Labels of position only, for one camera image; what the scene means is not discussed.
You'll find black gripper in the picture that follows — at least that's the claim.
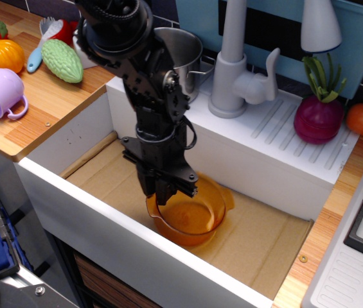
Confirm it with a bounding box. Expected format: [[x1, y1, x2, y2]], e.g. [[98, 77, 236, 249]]
[[121, 130, 198, 205]]

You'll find orange transparent plastic pot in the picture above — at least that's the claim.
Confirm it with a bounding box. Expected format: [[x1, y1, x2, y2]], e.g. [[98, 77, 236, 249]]
[[146, 173, 235, 246]]

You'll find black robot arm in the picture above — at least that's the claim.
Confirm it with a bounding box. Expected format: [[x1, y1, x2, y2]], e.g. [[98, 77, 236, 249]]
[[76, 1, 198, 205]]

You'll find white toy sink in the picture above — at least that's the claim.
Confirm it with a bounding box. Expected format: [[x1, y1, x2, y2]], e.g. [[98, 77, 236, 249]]
[[15, 78, 358, 307]]

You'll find cardboard sink liner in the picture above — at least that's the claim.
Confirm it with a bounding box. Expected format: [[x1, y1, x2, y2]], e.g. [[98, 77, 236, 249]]
[[61, 133, 313, 298]]

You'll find stainless steel pot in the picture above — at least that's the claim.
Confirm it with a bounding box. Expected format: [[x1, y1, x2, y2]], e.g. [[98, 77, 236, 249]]
[[154, 27, 215, 103]]

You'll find wooden drawer front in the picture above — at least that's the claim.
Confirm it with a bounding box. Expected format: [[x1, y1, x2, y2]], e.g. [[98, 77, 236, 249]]
[[74, 252, 160, 307]]

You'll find grey toy faucet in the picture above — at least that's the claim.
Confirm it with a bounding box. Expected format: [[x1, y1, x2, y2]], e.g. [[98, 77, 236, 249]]
[[208, 1, 281, 119]]

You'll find white rectangular block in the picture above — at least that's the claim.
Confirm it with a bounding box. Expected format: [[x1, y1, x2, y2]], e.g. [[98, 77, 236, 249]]
[[73, 36, 98, 69]]

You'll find green toy bitter gourd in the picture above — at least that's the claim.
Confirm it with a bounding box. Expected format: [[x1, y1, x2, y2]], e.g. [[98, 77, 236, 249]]
[[41, 39, 84, 83]]

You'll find purple toy beet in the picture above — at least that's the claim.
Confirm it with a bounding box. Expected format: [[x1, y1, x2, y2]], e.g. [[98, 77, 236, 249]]
[[294, 53, 347, 145]]

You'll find red toy chili pepper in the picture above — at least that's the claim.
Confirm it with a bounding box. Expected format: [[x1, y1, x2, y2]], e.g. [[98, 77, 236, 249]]
[[69, 21, 78, 32]]

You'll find lilac plastic cup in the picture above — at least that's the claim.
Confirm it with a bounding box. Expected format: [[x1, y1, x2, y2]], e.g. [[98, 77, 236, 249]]
[[0, 68, 29, 120]]

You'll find red white toy vegetable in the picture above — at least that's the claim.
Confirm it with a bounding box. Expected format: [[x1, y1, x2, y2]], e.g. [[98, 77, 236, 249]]
[[47, 19, 73, 45]]

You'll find light blue plastic spork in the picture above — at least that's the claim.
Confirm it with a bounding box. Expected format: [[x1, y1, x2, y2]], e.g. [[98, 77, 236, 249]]
[[26, 17, 55, 73]]

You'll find toy stove top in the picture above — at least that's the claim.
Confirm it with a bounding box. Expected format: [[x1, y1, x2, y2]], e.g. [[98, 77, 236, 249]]
[[301, 176, 363, 307]]

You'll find white cone lamp shade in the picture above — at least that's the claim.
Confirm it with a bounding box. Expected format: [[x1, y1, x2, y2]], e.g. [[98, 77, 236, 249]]
[[301, 0, 342, 53]]

